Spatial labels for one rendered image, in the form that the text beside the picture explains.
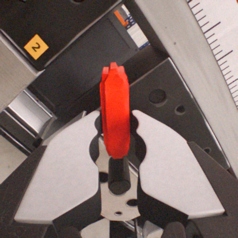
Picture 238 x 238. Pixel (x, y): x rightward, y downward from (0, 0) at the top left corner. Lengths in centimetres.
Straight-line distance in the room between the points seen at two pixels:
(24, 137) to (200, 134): 48
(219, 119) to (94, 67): 58
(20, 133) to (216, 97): 50
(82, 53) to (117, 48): 13
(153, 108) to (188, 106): 3
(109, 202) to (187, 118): 13
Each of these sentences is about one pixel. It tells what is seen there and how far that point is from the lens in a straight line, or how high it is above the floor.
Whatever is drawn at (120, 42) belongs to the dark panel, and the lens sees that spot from 69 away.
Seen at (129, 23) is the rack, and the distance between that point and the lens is 174.
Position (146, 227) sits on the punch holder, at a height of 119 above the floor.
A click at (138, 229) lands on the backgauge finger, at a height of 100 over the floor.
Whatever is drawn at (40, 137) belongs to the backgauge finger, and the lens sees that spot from 48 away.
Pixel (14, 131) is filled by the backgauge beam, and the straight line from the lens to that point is 57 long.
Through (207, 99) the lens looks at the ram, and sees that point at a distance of 17.
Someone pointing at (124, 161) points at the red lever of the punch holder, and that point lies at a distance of 15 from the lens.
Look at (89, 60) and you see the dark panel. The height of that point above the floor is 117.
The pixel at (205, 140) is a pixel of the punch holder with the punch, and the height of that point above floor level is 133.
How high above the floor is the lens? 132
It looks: 16 degrees down
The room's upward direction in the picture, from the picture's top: 56 degrees clockwise
